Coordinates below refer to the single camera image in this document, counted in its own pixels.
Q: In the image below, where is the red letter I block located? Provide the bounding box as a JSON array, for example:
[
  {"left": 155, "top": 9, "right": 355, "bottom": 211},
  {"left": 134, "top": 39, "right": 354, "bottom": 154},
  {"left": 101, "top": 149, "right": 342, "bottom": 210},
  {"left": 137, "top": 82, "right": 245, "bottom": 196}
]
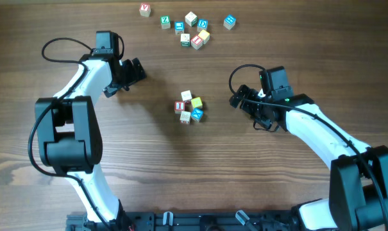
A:
[{"left": 174, "top": 101, "right": 185, "bottom": 114}]

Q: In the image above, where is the red letter A block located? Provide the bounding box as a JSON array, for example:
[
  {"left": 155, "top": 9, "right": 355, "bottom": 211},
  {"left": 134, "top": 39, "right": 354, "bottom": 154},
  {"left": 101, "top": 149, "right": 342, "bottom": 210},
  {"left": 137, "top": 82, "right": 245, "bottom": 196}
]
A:
[{"left": 181, "top": 90, "right": 192, "bottom": 103}]

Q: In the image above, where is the blue letter X block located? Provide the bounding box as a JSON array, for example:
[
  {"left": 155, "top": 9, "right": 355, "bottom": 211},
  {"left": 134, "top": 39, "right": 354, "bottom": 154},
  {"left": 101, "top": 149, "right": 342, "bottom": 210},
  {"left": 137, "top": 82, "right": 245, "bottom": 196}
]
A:
[{"left": 190, "top": 108, "right": 204, "bottom": 122}]

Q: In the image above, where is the yellow block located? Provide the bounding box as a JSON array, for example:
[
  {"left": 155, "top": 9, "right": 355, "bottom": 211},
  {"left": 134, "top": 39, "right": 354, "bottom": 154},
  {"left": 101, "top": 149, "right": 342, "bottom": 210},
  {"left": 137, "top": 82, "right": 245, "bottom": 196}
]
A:
[
  {"left": 198, "top": 30, "right": 210, "bottom": 44},
  {"left": 190, "top": 97, "right": 203, "bottom": 110}
]

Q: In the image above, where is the red number 6 block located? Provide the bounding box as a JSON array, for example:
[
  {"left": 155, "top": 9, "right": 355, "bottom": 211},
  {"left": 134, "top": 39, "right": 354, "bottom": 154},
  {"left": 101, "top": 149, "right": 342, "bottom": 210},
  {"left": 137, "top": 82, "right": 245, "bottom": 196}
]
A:
[{"left": 180, "top": 111, "right": 191, "bottom": 124}]

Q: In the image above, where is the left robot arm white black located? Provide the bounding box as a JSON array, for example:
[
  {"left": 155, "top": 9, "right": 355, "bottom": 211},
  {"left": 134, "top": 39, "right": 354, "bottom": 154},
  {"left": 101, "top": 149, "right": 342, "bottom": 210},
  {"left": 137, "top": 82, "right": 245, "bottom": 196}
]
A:
[{"left": 28, "top": 31, "right": 146, "bottom": 230}]

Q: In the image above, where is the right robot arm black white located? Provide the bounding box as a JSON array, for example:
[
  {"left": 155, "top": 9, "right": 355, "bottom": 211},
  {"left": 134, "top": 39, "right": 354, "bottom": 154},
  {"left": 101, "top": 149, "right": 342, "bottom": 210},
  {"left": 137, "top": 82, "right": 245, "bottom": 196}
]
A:
[{"left": 229, "top": 66, "right": 388, "bottom": 230}]

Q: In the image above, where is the green letter Z block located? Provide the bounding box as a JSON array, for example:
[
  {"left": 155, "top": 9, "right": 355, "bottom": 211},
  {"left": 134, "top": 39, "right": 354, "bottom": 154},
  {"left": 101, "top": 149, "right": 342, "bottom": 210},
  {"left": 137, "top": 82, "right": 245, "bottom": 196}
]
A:
[{"left": 160, "top": 15, "right": 171, "bottom": 30}]

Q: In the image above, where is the red letter Y block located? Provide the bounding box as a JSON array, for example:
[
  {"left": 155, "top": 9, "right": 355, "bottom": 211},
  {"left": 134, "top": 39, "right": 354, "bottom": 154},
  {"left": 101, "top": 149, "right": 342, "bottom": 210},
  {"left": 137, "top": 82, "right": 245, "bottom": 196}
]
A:
[{"left": 139, "top": 3, "right": 151, "bottom": 17}]

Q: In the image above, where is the green picture block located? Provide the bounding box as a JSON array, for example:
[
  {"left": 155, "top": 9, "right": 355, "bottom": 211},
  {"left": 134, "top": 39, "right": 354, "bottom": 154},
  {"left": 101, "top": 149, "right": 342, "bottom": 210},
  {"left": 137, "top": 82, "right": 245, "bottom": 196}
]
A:
[{"left": 180, "top": 33, "right": 190, "bottom": 47}]

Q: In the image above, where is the blue letter S block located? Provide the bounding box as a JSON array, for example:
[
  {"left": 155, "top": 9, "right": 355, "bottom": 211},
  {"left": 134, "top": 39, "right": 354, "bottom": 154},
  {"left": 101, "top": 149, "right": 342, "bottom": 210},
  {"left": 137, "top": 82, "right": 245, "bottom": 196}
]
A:
[{"left": 174, "top": 21, "right": 185, "bottom": 35}]

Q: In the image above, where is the red letter block centre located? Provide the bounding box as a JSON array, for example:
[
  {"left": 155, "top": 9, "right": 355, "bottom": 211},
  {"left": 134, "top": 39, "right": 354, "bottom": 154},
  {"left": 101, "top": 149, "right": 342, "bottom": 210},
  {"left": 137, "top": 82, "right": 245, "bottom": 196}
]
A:
[{"left": 190, "top": 35, "right": 203, "bottom": 50}]

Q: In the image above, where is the white green top block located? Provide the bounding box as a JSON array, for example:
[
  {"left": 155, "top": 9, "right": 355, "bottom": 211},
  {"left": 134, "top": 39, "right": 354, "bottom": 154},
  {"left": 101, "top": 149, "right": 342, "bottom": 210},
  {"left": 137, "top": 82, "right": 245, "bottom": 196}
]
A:
[{"left": 185, "top": 12, "right": 198, "bottom": 27}]

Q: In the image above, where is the blue letter D block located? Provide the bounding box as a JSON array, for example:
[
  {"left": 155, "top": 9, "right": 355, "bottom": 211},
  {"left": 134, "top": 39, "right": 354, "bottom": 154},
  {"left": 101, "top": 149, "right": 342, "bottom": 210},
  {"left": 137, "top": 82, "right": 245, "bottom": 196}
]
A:
[{"left": 197, "top": 19, "right": 208, "bottom": 32}]

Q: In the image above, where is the blue block far right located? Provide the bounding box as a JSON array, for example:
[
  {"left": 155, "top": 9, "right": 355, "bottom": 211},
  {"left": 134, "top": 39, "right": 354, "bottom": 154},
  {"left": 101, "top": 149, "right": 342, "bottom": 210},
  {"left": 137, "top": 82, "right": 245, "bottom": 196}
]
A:
[{"left": 223, "top": 14, "right": 236, "bottom": 30}]

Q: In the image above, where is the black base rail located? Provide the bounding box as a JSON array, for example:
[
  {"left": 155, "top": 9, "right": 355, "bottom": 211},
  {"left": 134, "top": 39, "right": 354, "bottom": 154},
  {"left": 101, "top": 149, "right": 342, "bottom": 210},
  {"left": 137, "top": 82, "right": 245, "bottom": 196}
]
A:
[{"left": 65, "top": 210, "right": 351, "bottom": 231}]

